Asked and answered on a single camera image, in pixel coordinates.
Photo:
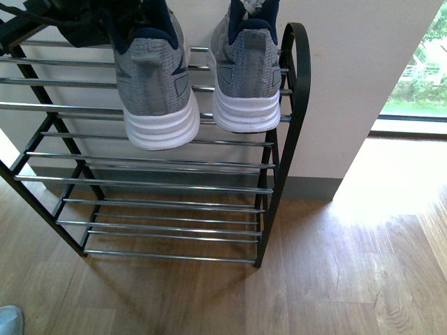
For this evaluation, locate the grey knit sneaker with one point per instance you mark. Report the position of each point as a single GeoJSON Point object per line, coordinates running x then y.
{"type": "Point", "coordinates": [243, 57]}
{"type": "Point", "coordinates": [151, 58]}

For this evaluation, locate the light blue slipper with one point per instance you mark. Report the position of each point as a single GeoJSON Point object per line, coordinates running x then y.
{"type": "Point", "coordinates": [12, 321]}

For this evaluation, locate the black metal shoe rack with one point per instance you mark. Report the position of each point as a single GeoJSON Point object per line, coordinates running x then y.
{"type": "Point", "coordinates": [217, 201]}

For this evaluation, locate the dark window frame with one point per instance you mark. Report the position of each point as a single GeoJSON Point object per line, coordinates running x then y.
{"type": "Point", "coordinates": [389, 125]}

